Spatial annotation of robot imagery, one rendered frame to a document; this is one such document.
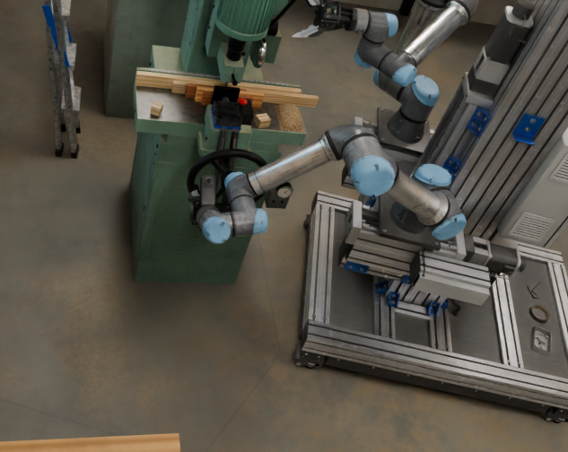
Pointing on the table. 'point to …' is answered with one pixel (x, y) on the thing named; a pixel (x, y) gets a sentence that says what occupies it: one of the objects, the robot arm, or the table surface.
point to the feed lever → (277, 20)
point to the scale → (217, 76)
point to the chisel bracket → (229, 65)
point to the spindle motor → (245, 18)
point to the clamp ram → (225, 93)
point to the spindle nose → (235, 48)
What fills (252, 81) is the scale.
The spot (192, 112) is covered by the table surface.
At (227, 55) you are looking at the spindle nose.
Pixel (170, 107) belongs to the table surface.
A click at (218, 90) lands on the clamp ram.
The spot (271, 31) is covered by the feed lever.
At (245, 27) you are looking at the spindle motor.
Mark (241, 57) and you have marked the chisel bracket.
